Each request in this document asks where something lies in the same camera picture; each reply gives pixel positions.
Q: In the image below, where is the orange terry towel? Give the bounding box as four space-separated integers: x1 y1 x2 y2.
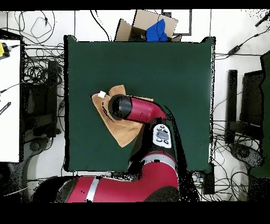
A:
91 85 154 148

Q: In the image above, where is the dark green table cloth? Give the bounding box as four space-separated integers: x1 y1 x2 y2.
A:
63 34 216 172

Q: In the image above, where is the brown cardboard box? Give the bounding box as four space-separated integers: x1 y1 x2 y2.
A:
113 9 182 42

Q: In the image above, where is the blue cloth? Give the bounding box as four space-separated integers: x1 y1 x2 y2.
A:
146 18 169 42

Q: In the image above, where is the black equipment stand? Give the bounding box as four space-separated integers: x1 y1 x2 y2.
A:
21 60 62 138
224 69 264 144

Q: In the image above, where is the black power strip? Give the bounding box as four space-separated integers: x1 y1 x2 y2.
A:
202 162 215 195

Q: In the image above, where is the white desk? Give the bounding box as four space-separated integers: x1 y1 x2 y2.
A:
0 39 22 163

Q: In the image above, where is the yellow and black device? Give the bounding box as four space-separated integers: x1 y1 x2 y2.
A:
0 42 11 61

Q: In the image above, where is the black cable tangle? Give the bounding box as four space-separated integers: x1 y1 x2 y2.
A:
189 120 262 201
21 42 65 89

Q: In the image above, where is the black power adapter with cable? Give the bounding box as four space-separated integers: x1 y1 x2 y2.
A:
214 27 270 61

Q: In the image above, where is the grey looped cable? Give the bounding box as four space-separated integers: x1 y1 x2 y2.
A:
18 10 56 45

